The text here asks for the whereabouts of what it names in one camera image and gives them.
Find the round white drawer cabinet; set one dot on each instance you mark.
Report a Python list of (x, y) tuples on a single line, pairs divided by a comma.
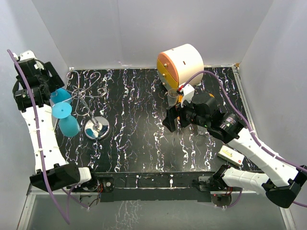
[(175, 66)]

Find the wide clear wine glass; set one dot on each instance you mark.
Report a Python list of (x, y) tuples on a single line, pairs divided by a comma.
[(202, 131)]

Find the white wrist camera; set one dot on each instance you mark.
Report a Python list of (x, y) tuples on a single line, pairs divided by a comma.
[(28, 54), (186, 93)]

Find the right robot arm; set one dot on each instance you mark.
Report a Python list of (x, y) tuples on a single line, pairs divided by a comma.
[(279, 181)]

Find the blue wine glass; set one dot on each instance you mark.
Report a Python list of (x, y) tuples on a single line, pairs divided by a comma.
[(68, 124), (60, 95)]

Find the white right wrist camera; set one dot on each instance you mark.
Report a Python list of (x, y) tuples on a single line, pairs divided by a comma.
[(186, 93)]

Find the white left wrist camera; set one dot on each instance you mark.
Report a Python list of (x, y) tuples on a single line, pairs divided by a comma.
[(28, 54)]

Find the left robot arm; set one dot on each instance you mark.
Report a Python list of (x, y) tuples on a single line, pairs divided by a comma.
[(52, 171)]

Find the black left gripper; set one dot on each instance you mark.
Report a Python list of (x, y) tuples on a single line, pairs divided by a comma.
[(55, 82)]

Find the aluminium frame rail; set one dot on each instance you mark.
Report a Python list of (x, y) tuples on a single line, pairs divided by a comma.
[(277, 179)]

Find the small yellow white box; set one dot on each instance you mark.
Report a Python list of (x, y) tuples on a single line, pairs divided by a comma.
[(231, 155)]

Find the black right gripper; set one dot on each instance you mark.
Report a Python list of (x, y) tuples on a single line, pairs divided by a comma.
[(172, 113)]

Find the chrome wine glass rack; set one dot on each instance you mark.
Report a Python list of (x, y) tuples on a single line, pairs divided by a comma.
[(94, 126)]

